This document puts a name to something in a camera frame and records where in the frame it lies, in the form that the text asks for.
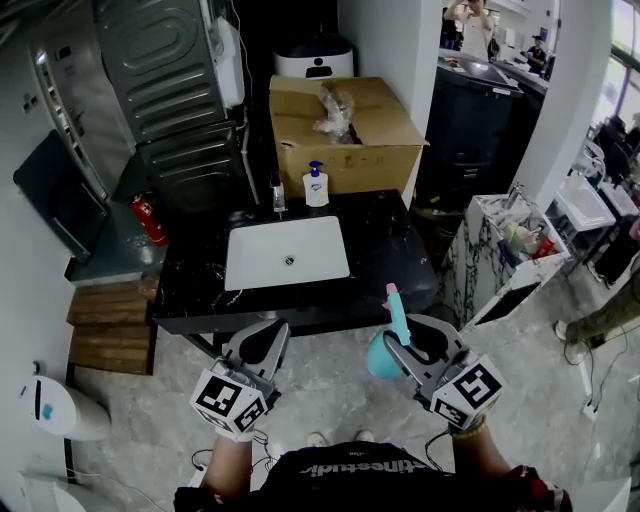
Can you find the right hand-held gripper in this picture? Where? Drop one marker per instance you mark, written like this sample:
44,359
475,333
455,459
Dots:
467,390

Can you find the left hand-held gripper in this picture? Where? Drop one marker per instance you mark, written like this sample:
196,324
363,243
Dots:
227,400

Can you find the person's right forearm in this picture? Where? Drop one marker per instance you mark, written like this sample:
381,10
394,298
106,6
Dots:
485,450

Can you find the person's left forearm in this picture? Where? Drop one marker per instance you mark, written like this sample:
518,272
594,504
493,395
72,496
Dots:
227,462

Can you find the white soap pump bottle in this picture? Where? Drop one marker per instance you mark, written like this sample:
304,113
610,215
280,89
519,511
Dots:
316,190

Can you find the white marble sink cabinet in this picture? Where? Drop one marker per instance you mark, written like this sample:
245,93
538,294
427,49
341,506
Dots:
470,270

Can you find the white rectangular sink basin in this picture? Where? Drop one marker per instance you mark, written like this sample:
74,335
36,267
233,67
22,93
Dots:
260,250

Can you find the person's white shoe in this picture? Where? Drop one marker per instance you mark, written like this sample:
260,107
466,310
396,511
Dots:
365,436
317,440

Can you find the black marble sink counter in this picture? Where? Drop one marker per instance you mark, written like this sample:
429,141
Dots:
380,235

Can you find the person's black printed shirt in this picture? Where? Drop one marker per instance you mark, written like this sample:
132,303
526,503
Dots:
380,482

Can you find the pile of dishes in sink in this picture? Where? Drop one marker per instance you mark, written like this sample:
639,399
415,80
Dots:
525,242

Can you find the wooden slat pallet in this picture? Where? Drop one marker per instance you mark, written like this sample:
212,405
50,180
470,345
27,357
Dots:
110,325

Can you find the red fire extinguisher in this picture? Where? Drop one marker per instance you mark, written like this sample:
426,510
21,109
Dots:
150,220

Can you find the white power strip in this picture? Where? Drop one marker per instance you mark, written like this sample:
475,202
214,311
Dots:
590,407

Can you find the short chrome faucet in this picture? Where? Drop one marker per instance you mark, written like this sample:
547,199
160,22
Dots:
515,196

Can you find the dark metal appliance ribbed back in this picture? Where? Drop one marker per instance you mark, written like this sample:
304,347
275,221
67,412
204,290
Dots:
200,170

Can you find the white bin teal mark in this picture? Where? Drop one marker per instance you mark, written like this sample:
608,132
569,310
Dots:
65,410

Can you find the white utility sink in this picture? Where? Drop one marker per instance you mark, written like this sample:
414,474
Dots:
587,200

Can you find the black tall cabinet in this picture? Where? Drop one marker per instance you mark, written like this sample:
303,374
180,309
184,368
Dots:
470,125

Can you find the large cardboard box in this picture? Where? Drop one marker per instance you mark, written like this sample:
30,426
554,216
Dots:
390,115

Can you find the crumpled clear plastic bag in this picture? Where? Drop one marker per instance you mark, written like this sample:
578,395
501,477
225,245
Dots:
336,112

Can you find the dark flat panel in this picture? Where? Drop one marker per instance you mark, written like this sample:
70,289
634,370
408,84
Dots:
60,195

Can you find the white round bin black lid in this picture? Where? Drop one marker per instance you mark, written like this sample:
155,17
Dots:
300,62

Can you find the grey metal appliance ribbed back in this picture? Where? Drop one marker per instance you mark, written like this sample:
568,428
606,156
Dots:
160,60

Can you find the white wall-mounted water heater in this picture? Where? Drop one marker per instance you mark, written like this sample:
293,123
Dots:
231,65

